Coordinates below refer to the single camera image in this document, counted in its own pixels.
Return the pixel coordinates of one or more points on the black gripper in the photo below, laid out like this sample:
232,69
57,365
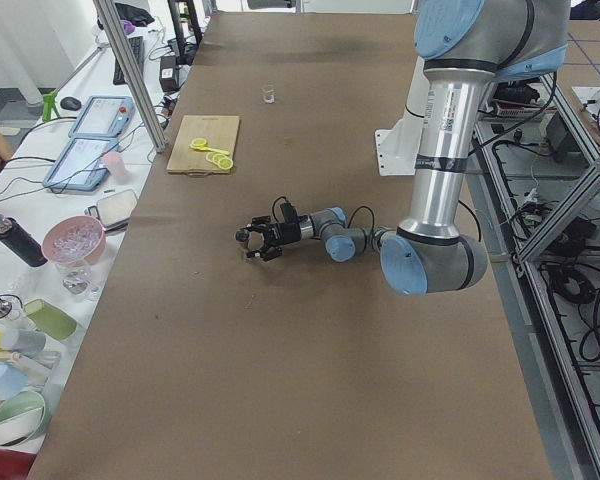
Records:
287,233

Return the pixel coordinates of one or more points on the steel double jigger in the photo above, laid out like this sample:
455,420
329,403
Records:
242,235

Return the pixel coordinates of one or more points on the small clear glass beaker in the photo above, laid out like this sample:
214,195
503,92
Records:
268,94

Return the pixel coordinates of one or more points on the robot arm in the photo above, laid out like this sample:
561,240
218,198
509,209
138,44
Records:
465,46

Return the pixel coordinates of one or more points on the pink plastic cup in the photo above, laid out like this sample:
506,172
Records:
114,163

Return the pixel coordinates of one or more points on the light blue cup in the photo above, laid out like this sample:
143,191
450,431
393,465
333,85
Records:
12,381

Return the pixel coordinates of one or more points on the bamboo cutting board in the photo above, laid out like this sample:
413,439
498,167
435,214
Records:
198,135

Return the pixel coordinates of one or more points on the white digital scale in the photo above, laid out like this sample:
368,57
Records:
114,211

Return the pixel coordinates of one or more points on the pink bowl with ice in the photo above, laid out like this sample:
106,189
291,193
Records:
78,238

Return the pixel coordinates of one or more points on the clear wine glass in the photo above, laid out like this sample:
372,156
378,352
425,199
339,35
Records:
76,277

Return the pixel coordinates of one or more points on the blue teach pendant near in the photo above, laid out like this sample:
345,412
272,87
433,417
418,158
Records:
80,166

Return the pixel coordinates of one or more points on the blue teach pendant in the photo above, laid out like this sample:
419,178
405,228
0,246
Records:
103,117
80,166

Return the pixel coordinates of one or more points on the blue teach pendant far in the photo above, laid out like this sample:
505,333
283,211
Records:
103,117

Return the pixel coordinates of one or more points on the green ceramic bottle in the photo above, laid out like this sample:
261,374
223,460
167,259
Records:
50,319

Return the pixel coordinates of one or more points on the computer mouse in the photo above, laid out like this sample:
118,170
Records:
70,103

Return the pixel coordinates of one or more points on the black insulated bottle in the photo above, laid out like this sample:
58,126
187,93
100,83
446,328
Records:
19,241

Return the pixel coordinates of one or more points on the glass dispenser with steel spout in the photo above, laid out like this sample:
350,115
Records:
11,309

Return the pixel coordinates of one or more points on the pale green bowl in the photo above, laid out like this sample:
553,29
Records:
22,418

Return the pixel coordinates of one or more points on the aluminium frame post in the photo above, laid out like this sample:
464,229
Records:
109,18

